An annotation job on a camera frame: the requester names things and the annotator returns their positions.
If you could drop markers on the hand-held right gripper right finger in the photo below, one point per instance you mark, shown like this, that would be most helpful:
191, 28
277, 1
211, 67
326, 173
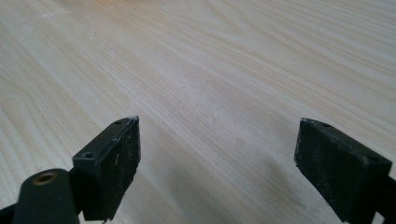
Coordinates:
339, 174

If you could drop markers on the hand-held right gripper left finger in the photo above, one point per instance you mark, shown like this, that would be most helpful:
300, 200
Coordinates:
109, 168

